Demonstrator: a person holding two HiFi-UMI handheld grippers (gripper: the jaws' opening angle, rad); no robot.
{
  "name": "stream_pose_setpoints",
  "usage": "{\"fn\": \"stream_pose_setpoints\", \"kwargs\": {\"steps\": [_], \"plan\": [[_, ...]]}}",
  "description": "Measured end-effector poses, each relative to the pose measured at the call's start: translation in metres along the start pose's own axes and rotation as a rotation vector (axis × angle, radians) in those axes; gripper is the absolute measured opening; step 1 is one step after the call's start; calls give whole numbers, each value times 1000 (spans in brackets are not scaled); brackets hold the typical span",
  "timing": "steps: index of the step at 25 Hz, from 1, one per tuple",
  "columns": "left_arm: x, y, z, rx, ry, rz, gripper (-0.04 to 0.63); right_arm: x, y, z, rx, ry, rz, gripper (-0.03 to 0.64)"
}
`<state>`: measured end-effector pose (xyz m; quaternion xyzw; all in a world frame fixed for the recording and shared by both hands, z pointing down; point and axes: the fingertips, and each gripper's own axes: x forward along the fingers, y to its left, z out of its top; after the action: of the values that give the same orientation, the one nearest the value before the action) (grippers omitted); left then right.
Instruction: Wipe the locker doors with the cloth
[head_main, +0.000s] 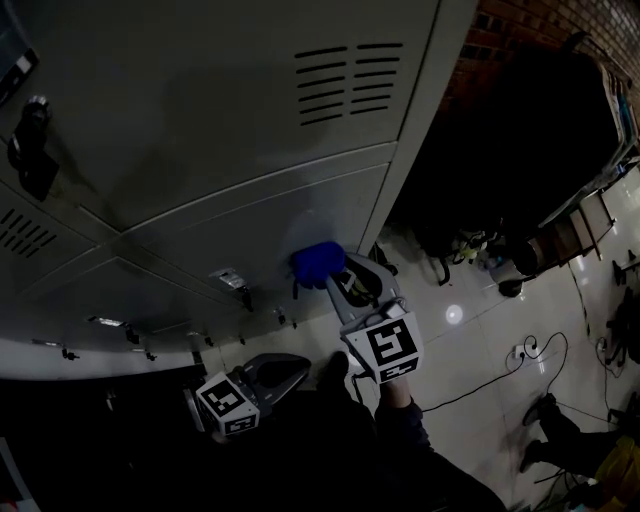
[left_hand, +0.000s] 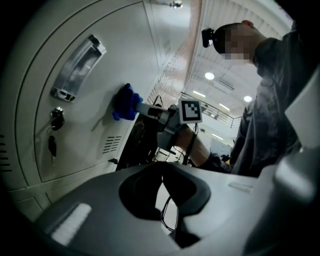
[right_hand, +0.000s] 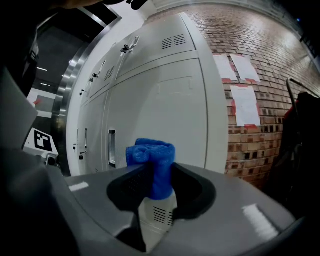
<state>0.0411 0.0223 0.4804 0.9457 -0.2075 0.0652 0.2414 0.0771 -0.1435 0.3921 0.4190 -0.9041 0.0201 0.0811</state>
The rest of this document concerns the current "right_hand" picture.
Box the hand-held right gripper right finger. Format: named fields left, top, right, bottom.
left=149, top=162, right=305, bottom=256

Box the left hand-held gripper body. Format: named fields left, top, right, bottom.
left=22, top=127, right=61, bottom=168

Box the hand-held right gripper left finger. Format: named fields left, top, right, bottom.
left=64, top=163, right=154, bottom=253

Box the narrow grey locker door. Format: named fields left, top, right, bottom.
left=77, top=91, right=110, bottom=175

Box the blue cloth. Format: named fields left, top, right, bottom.
left=125, top=137, right=177, bottom=201

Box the vented grey locker door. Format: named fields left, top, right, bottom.
left=115, top=14, right=201, bottom=80
left=86, top=42, right=126, bottom=100

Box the large grey locker door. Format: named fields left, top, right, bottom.
left=102, top=57, right=209, bottom=227

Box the grey metal locker cabinet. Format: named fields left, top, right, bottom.
left=68, top=11, right=230, bottom=238

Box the large white paper sheet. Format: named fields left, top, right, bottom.
left=229, top=85, right=262, bottom=127

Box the metal hasp latch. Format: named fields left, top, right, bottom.
left=120, top=35, right=141, bottom=54

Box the metal rack bar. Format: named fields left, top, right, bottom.
left=286, top=77, right=320, bottom=116

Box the stainless steel door frame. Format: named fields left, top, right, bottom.
left=50, top=16, right=123, bottom=177

